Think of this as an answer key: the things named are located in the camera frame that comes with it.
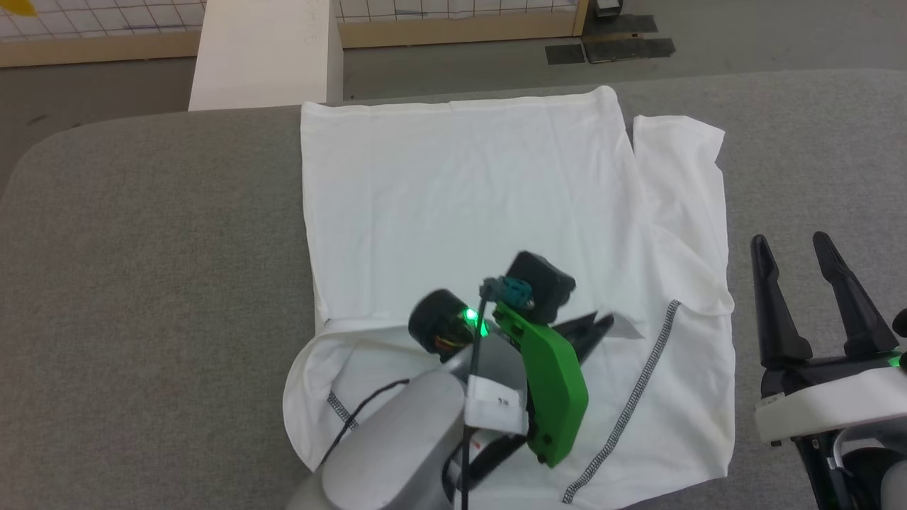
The black floor patch by foot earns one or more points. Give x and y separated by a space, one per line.
620 25

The grey fabric sofa surface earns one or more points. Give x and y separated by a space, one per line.
156 283

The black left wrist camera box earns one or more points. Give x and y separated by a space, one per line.
542 283

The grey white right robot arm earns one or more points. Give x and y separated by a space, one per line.
875 474

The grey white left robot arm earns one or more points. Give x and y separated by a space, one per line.
404 439

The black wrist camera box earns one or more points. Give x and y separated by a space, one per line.
542 283
901 322

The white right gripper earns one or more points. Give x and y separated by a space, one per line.
829 400

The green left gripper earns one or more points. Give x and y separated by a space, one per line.
556 389

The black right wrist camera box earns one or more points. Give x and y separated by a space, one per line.
901 322

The long black floor patch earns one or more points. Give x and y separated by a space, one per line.
629 49

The grey metal screen foot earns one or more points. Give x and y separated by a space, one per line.
608 7

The white garment with grey stitching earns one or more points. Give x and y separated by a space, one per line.
460 205

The teal left camera connector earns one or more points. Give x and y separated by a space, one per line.
511 292

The white rectangular box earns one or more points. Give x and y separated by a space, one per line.
262 57

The small black floor patch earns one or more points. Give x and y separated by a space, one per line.
565 54

